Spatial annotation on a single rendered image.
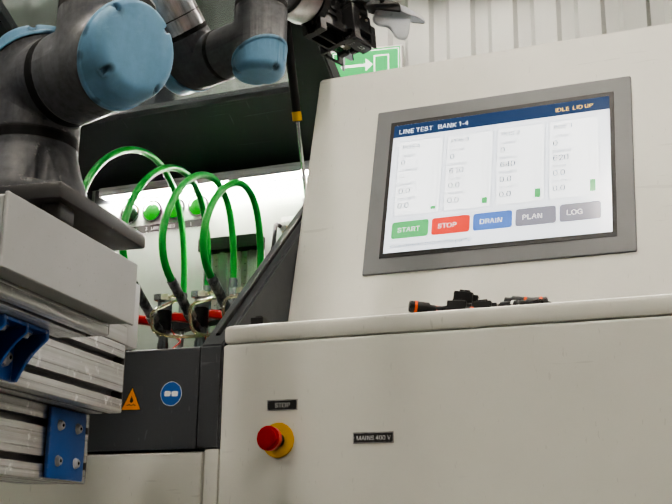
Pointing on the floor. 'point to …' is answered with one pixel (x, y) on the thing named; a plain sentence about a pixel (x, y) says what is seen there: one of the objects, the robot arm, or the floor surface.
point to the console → (498, 285)
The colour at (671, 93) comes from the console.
